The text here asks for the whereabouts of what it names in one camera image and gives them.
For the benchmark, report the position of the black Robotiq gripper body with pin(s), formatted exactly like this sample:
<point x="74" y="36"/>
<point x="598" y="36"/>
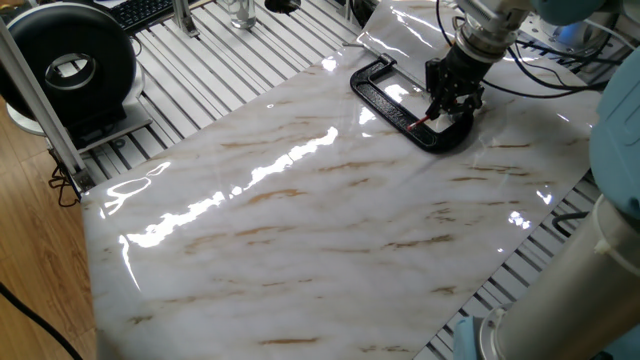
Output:
<point x="467" y="72"/>

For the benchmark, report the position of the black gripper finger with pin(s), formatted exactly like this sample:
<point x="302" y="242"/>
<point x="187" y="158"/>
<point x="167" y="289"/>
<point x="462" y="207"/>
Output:
<point x="465" y="105"/>
<point x="436" y="85"/>

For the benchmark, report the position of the red pencil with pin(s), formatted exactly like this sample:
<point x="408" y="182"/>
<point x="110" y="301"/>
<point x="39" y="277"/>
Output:
<point x="418" y="123"/>

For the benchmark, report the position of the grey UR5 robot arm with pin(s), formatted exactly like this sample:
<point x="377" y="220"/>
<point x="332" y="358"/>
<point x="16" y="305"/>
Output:
<point x="575" y="300"/>

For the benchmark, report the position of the black C-clamp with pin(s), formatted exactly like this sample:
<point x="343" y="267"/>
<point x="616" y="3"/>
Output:
<point x="385" y="110"/>

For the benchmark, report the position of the black round object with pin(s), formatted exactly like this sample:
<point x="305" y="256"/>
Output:
<point x="282" y="5"/>

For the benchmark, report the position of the clear drinking glass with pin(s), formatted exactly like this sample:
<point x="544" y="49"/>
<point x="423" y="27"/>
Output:
<point x="242" y="12"/>

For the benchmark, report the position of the white marble pattern board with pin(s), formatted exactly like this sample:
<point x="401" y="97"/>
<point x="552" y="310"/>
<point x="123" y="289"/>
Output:
<point x="300" y="250"/>

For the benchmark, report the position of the black keyboard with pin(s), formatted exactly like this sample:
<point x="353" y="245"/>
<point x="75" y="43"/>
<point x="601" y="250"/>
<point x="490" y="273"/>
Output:
<point x="142" y="12"/>

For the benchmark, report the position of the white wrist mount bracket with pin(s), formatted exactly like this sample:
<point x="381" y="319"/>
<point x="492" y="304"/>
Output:
<point x="490" y="12"/>

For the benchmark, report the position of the short aluminium post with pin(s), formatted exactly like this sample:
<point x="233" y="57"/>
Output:
<point x="186" y="20"/>

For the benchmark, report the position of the white flat base plate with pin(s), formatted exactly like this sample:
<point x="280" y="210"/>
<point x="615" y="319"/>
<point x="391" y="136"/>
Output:
<point x="130" y="120"/>

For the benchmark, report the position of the aluminium frame extrusion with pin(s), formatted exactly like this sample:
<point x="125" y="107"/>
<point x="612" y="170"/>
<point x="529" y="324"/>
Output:
<point x="45" y="115"/>

